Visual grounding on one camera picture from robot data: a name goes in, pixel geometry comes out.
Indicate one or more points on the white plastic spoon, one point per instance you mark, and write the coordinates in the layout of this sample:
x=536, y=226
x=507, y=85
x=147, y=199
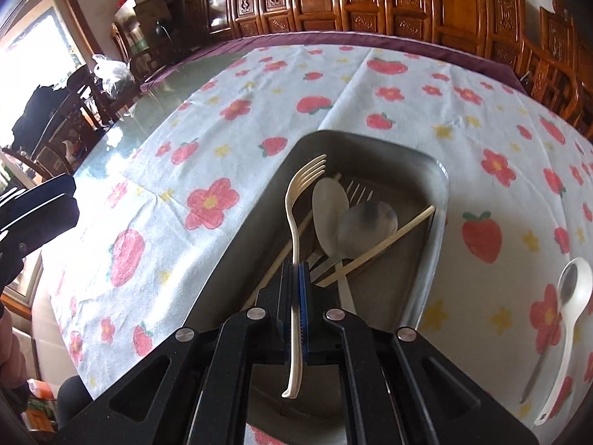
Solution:
x=563, y=347
x=329, y=213

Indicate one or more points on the person's left hand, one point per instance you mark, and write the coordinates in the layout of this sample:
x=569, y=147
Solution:
x=11, y=347

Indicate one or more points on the strawberry printed tablecloth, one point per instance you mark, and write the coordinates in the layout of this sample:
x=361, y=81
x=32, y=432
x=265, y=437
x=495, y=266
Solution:
x=417, y=116

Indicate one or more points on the dark wooden glass cabinet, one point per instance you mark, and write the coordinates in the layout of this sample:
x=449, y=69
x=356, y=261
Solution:
x=215, y=9

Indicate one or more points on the black seat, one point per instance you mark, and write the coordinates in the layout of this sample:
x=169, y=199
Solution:
x=74, y=398

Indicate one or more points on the carved wooden chair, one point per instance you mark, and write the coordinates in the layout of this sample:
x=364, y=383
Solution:
x=586, y=83
x=556, y=37

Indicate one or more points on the purple table cover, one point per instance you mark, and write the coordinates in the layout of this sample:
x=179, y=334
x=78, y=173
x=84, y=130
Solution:
x=370, y=39

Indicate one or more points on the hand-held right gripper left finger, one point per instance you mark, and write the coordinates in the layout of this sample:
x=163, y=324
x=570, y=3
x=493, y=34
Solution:
x=283, y=287

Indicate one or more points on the dark wooden chair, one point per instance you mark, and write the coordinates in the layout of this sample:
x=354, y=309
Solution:
x=78, y=116

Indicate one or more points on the wooden framed cabinet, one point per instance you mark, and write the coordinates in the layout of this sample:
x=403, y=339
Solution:
x=18, y=292

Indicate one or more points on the black bag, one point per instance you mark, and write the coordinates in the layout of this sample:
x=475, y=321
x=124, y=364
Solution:
x=37, y=111

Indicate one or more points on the orange box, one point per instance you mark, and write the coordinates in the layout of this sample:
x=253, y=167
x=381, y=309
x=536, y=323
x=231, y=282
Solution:
x=41, y=403

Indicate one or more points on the wooden framed window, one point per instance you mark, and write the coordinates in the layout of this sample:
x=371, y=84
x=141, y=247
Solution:
x=32, y=55

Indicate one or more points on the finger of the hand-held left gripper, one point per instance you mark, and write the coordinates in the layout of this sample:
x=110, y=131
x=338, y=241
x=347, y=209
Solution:
x=51, y=218
x=55, y=187

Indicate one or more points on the metal spoon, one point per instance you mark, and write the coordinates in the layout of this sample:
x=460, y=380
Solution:
x=370, y=227

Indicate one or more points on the clear plastic bag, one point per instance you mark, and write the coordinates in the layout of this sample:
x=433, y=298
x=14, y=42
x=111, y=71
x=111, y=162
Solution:
x=113, y=74

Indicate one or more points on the metal utensil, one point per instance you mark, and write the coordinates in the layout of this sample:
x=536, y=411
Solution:
x=532, y=380

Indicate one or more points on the dark wooden sideboard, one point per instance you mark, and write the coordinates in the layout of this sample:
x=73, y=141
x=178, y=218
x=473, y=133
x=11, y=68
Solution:
x=153, y=23

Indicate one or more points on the metal tray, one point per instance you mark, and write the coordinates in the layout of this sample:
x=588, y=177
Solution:
x=398, y=278

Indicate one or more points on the cream plastic fork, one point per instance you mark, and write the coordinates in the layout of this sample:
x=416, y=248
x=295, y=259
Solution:
x=293, y=222

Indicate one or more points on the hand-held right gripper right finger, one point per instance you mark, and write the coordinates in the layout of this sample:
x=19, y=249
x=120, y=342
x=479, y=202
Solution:
x=305, y=296

